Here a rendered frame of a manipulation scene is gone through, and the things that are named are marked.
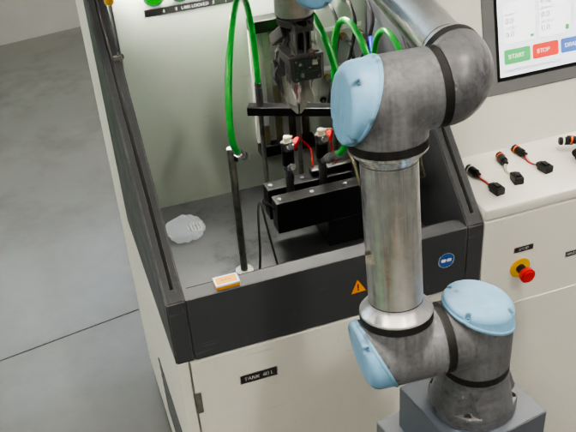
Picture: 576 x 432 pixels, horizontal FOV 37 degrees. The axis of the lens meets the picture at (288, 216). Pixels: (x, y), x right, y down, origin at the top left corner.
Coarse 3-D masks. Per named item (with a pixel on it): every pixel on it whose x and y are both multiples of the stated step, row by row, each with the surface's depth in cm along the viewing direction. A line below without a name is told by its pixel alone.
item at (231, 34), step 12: (240, 0) 173; (252, 24) 190; (228, 36) 165; (252, 36) 192; (228, 48) 164; (252, 48) 195; (228, 60) 164; (228, 72) 163; (228, 84) 163; (228, 96) 163; (228, 108) 163; (228, 120) 164; (228, 132) 166
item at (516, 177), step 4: (500, 152) 199; (496, 156) 199; (500, 156) 198; (504, 156) 197; (500, 160) 197; (504, 160) 196; (504, 164) 196; (504, 168) 196; (508, 172) 194; (512, 172) 192; (516, 172) 191; (512, 176) 191; (516, 176) 190; (520, 176) 190; (512, 180) 191; (516, 180) 189; (520, 180) 190; (516, 184) 190
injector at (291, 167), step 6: (282, 144) 188; (288, 144) 187; (282, 150) 189; (288, 150) 188; (282, 156) 190; (288, 156) 189; (282, 162) 191; (288, 162) 190; (294, 162) 191; (288, 168) 190; (294, 168) 188; (288, 174) 192; (288, 180) 193; (288, 186) 194; (288, 192) 195
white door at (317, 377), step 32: (352, 320) 186; (224, 352) 180; (256, 352) 182; (288, 352) 185; (320, 352) 188; (352, 352) 192; (224, 384) 184; (256, 384) 187; (288, 384) 190; (320, 384) 194; (352, 384) 197; (224, 416) 189; (256, 416) 192; (288, 416) 196; (320, 416) 199; (352, 416) 203; (384, 416) 207
